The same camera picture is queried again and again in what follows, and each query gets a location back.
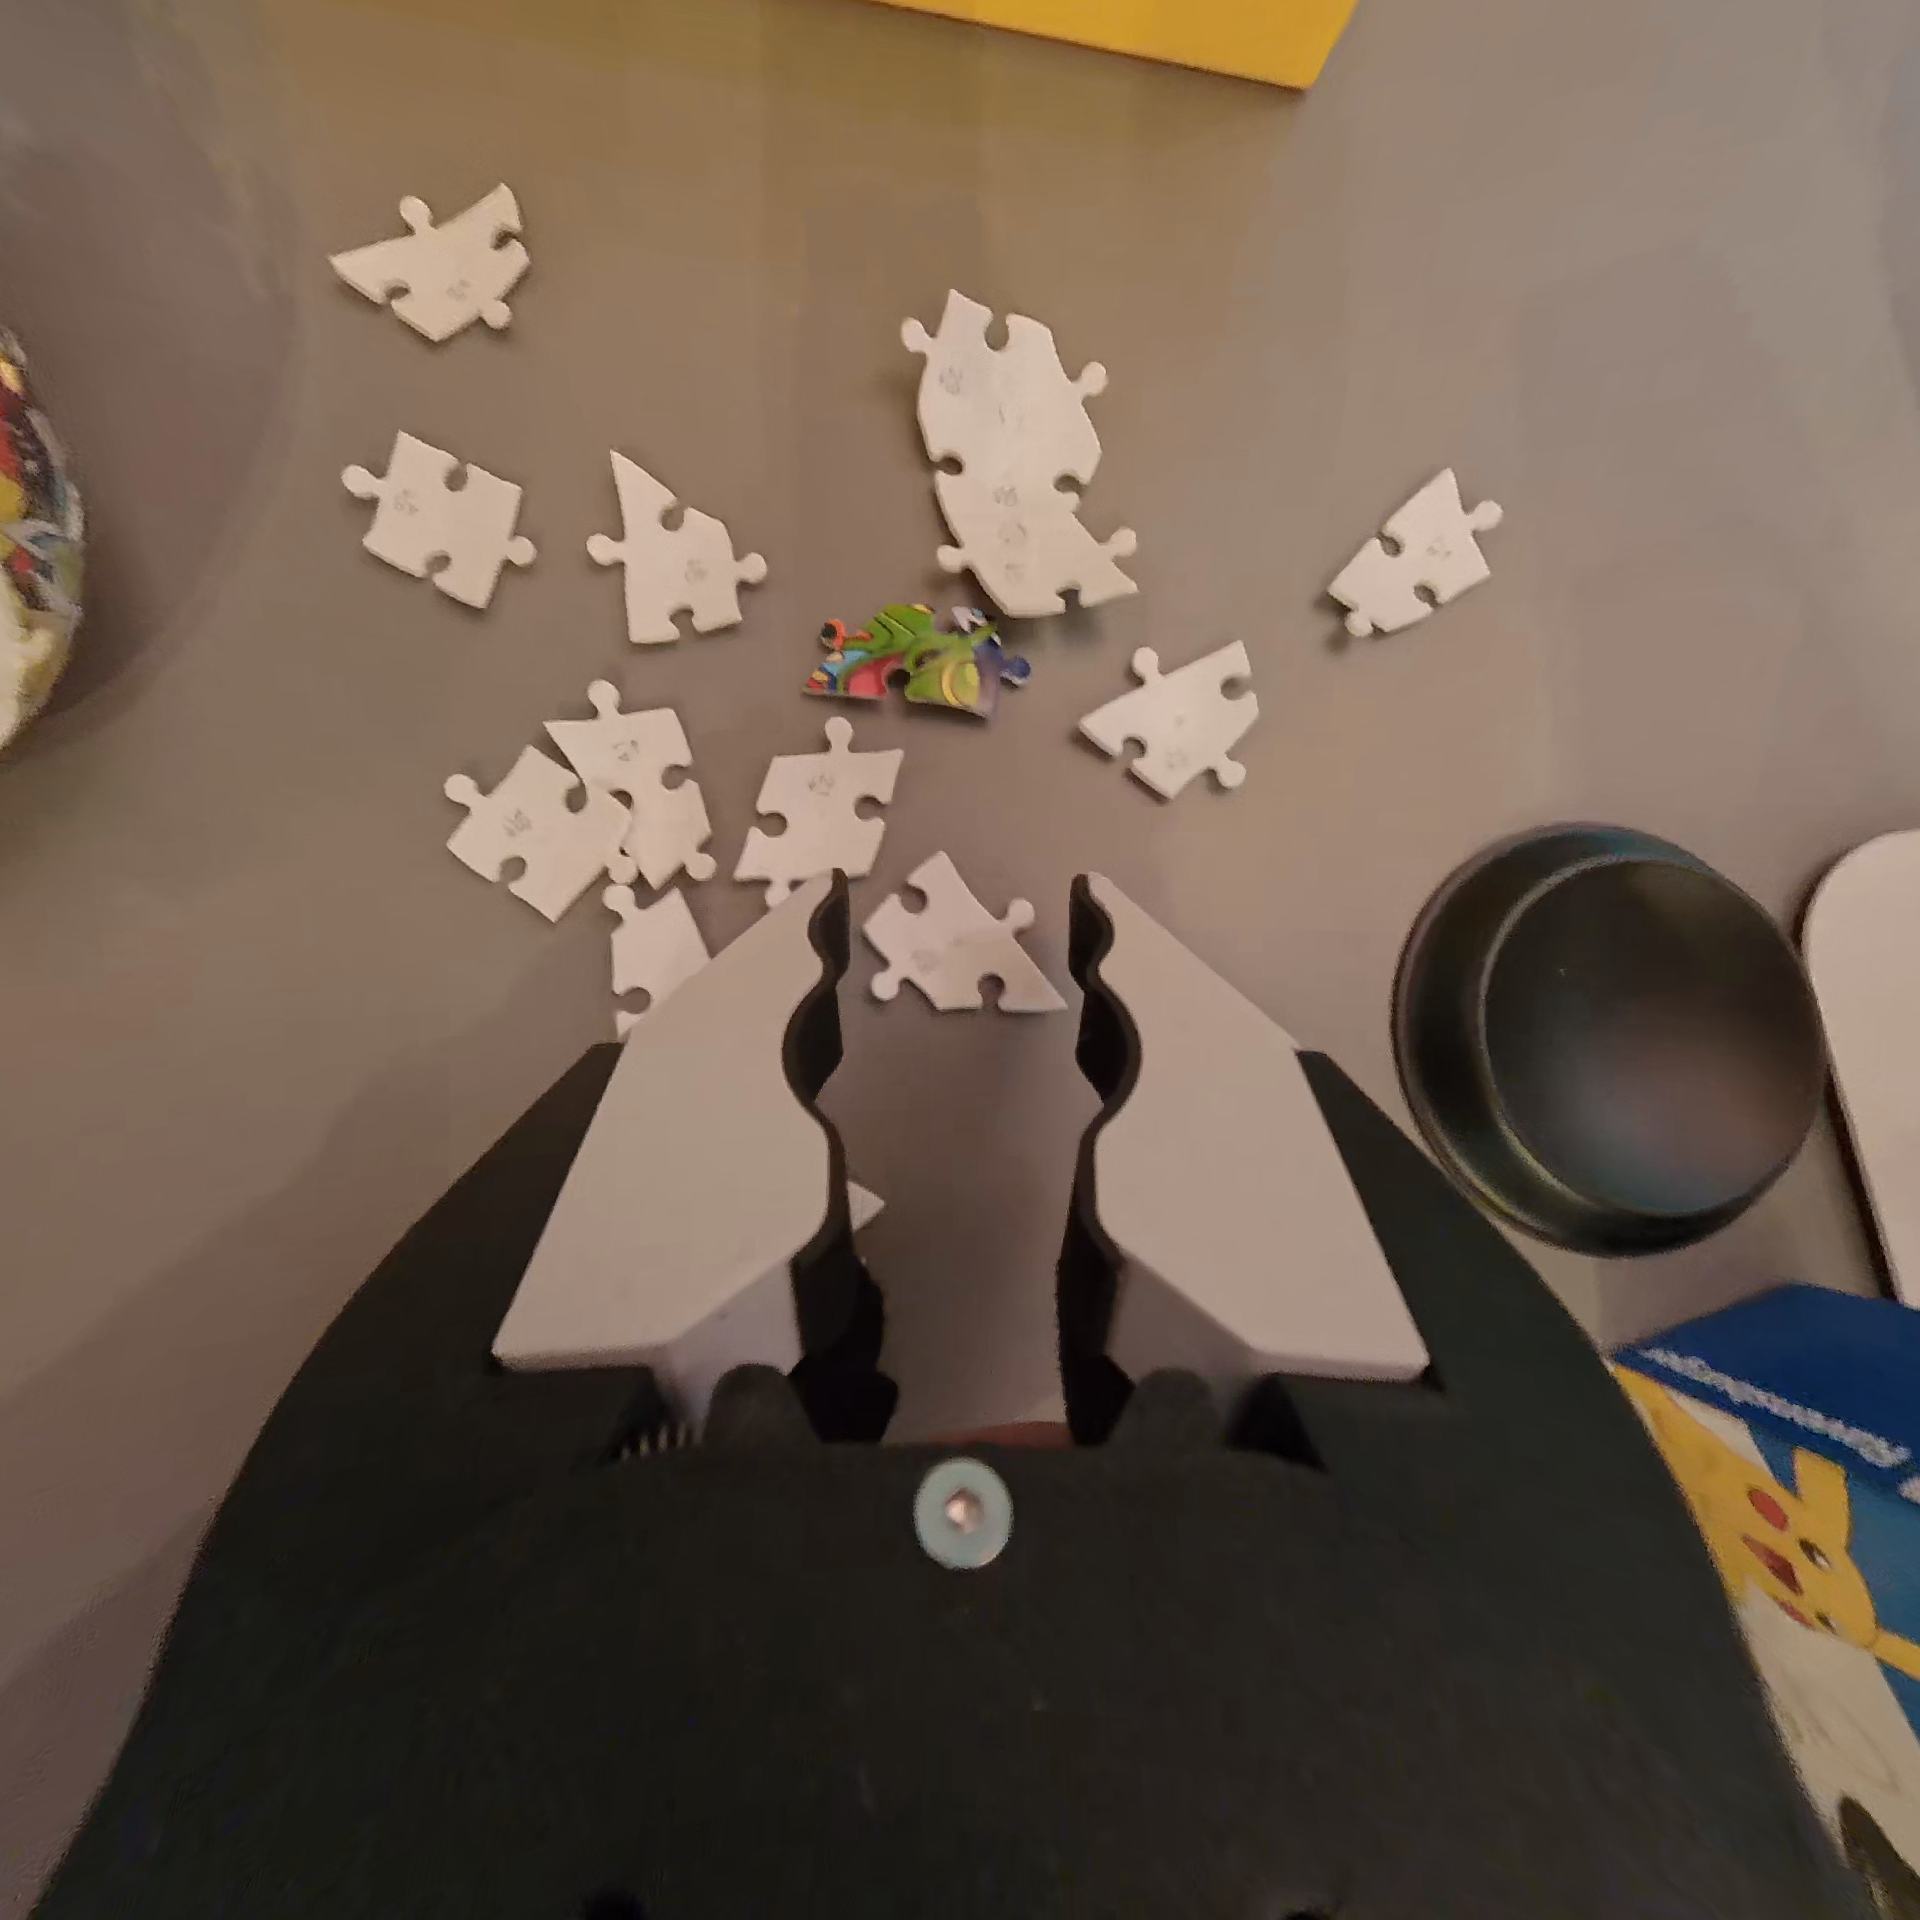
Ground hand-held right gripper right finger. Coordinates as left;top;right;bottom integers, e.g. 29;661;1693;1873
1057;874;1432;1445

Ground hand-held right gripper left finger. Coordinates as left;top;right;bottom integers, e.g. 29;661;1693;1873
491;872;890;1442

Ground single white puzzle piece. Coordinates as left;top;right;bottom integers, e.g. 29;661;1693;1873
861;852;1070;1019

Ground white puzzle pieces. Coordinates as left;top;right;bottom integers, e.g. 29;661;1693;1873
329;181;1505;1249

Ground partly built white puzzle ball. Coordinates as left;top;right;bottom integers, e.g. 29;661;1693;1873
0;326;90;753

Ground colourful printed puzzle piece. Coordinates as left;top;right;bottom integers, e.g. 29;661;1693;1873
802;604;1033;723

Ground colourful cardboard puzzle box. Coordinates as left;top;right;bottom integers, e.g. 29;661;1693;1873
1611;1283;1920;1920

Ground joined white puzzle strip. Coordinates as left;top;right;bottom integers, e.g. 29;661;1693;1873
901;288;1144;620

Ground black round stand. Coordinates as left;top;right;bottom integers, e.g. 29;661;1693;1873
1392;822;1828;1259

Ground white rounded flat pad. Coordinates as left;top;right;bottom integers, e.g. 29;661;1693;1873
1798;829;1920;1307

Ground yellow plastic bin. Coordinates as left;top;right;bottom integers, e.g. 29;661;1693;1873
870;0;1361;92

